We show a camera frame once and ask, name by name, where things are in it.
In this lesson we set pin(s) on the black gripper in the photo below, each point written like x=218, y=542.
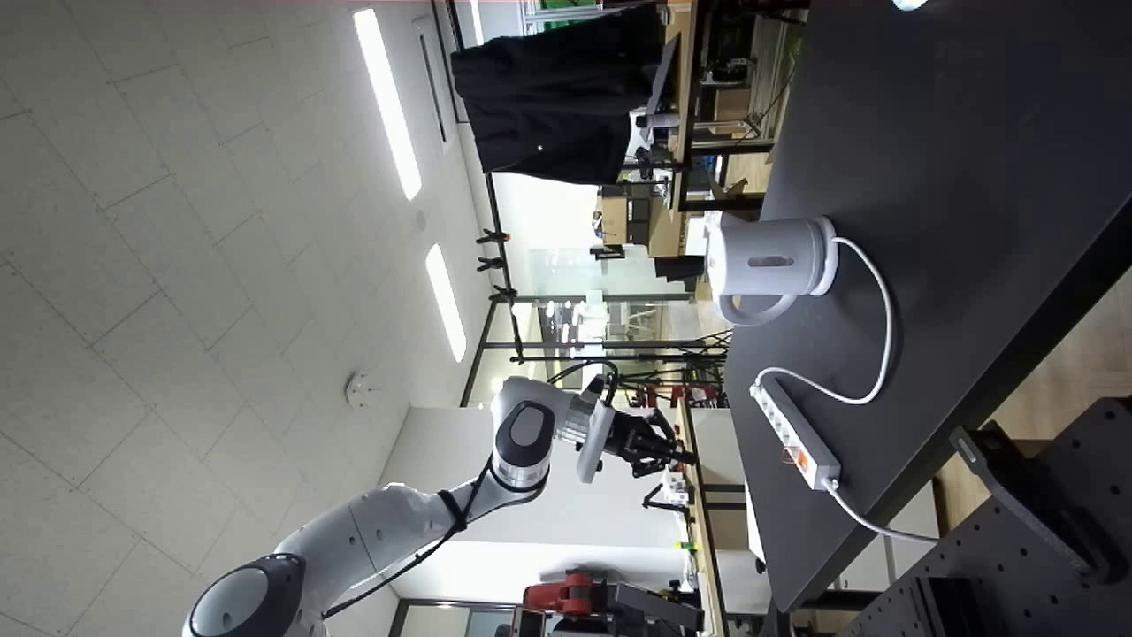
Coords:
x=630, y=440

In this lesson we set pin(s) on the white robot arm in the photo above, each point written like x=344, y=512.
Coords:
x=376, y=532

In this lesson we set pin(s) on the red machine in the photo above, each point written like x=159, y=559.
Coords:
x=568, y=595

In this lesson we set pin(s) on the white electric kettle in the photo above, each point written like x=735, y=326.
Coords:
x=772, y=259

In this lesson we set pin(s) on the black spring clamp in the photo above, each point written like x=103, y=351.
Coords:
x=491, y=237
x=495, y=263
x=502, y=292

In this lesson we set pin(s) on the short ceiling light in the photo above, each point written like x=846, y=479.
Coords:
x=445, y=303

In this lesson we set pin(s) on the round ceiling smoke detector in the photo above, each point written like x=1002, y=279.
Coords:
x=358, y=387

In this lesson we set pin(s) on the black perforated board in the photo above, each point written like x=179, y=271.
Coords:
x=1013, y=554

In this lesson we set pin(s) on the black hanging cloth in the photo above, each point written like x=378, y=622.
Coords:
x=551, y=94

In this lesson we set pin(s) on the long ceiling light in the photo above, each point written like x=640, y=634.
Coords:
x=385, y=107

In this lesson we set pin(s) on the black backdrop frame pole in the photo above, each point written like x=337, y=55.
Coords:
x=481, y=339

